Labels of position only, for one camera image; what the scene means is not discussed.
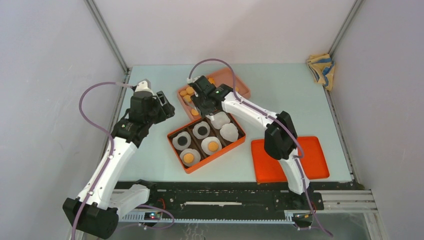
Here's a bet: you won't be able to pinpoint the pink cookie tray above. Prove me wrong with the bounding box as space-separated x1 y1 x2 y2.
176 67 251 121

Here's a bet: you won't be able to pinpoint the black sandwich cookie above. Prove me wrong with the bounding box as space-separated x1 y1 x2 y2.
197 126 209 136
177 136 188 146

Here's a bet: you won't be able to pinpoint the orange cookie box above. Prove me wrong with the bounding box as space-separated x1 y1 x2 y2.
167 111 246 174

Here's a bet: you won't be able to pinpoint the round orange cookie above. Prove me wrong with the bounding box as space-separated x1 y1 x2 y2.
207 141 219 152
185 86 195 96
190 108 199 116
182 153 196 164
182 94 192 104
179 90 187 97

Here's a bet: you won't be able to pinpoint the metal tongs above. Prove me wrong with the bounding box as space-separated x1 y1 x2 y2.
192 98 216 120

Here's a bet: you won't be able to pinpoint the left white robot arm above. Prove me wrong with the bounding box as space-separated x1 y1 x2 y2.
62 90 175 239

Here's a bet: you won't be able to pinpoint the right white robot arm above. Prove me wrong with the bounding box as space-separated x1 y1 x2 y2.
187 75 311 209

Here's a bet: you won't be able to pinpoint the orange fish cookie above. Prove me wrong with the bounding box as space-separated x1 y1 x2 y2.
208 77 216 85

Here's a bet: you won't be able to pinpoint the white paper cup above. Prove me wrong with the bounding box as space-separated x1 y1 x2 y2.
219 123 239 143
192 121 211 140
209 111 231 130
201 136 222 156
179 148 202 168
172 131 192 151

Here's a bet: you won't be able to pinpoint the orange box lid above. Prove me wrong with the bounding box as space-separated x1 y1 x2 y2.
250 136 330 184

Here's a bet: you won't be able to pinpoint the yellow blue cloth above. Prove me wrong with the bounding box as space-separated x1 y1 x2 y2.
306 53 336 91

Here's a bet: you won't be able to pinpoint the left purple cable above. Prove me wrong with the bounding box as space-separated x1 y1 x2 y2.
70 81 137 240

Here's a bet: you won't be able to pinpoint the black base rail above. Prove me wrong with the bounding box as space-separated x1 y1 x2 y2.
126 181 325 221

